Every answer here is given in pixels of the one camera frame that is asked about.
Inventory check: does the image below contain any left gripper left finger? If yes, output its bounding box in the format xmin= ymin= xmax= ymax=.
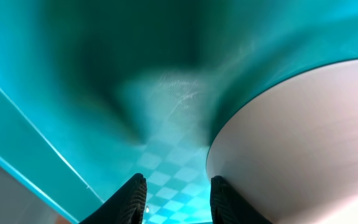
xmin=80 ymin=173 xmax=147 ymax=224

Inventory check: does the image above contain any pink bowl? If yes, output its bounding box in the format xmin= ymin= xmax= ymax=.
xmin=206 ymin=60 xmax=358 ymax=223

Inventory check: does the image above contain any teal plastic tray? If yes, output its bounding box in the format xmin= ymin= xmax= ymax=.
xmin=0 ymin=0 xmax=358 ymax=223

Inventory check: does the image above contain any grey dishwasher rack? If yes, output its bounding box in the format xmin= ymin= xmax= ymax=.
xmin=0 ymin=168 xmax=68 ymax=224

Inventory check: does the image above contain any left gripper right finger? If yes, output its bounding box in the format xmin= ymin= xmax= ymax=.
xmin=210 ymin=175 xmax=272 ymax=224

